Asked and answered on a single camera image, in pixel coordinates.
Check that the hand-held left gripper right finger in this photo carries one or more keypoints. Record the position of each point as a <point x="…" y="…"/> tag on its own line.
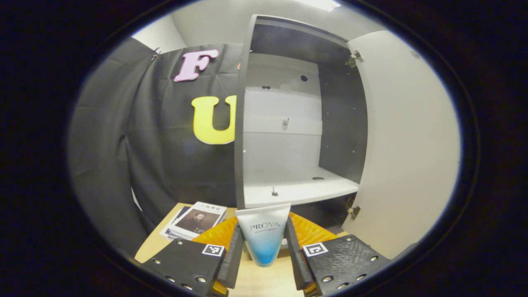
<point x="295" y="264"/>

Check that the dark grey cabinet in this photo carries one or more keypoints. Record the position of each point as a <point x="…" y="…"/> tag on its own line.
<point x="342" y="123"/>

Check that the blue book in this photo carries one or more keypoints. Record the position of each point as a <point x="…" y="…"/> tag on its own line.
<point x="169" y="233"/>

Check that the white cabinet door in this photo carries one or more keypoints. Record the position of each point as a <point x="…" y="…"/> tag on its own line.
<point x="408" y="144"/>

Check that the white cabinet shelf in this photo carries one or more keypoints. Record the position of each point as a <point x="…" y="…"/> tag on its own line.
<point x="297" y="187"/>

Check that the black binder clip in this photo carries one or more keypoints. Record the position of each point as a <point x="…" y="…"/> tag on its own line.
<point x="155" y="52"/>

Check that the white book with portrait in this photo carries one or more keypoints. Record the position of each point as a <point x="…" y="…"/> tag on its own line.
<point x="200" y="218"/>

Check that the black backdrop cloth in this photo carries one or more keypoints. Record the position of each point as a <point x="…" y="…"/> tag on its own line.
<point x="123" y="144"/>

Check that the white and blue bottle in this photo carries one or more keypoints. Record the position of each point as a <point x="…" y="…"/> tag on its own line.
<point x="264" y="235"/>

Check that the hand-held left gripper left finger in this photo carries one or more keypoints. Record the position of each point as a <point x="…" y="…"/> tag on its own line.
<point x="235" y="260"/>

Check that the metal door hinge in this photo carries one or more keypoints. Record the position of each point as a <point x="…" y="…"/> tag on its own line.
<point x="354" y="58"/>
<point x="354" y="212"/>

